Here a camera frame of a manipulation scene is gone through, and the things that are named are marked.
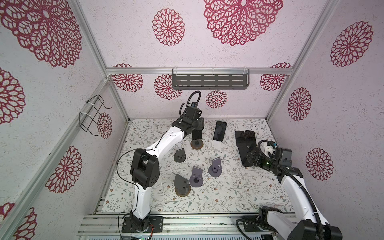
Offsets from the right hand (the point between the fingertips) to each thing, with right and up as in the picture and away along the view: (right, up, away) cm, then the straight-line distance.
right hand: (253, 155), depth 82 cm
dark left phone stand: (-41, -2, +12) cm, 43 cm away
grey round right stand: (-20, -9, +5) cm, 23 cm away
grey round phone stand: (-31, -15, +4) cm, 35 cm away
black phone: (+10, +10, +28) cm, 32 cm away
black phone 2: (-30, +11, +18) cm, 37 cm away
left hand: (-30, +18, +9) cm, 36 cm away
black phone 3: (-14, +14, +23) cm, 30 cm away
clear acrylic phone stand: (-17, +4, +21) cm, 27 cm away
